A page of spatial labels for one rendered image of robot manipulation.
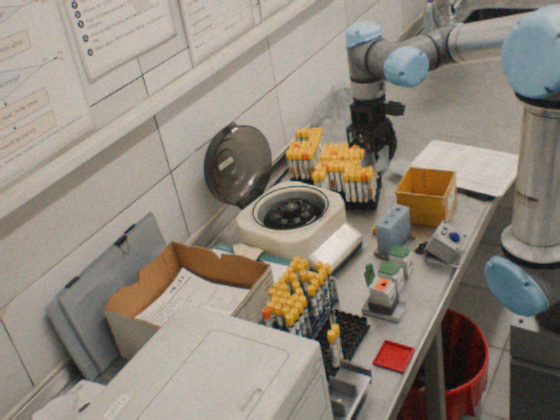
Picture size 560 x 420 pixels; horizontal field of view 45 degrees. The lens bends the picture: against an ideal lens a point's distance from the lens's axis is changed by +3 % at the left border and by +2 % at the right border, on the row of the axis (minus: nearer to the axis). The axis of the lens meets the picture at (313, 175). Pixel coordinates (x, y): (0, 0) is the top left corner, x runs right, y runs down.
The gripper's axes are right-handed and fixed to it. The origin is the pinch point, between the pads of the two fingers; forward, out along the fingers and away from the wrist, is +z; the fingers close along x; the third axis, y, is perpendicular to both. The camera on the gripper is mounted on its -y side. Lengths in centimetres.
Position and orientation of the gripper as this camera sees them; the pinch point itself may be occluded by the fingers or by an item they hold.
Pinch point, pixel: (381, 169)
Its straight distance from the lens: 155.6
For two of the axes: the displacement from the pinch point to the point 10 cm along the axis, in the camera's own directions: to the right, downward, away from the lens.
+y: -5.8, 4.9, -6.6
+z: 1.3, 8.5, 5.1
